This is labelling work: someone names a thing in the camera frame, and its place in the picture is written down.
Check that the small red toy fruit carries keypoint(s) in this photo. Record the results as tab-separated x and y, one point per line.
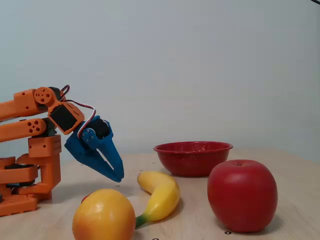
85	198

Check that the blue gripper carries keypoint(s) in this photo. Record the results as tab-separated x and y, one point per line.
78	148

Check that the red speckled bowl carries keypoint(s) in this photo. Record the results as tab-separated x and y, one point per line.
192	160

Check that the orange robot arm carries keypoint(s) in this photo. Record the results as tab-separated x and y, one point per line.
15	105

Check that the orange robot base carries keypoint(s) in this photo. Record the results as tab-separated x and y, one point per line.
17	203

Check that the yellow orange toy fruit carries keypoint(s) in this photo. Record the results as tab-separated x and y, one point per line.
103	217

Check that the yellow toy banana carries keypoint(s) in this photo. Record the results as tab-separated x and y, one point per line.
162	195

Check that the red toy apple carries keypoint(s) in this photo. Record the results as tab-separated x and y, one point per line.
242	197

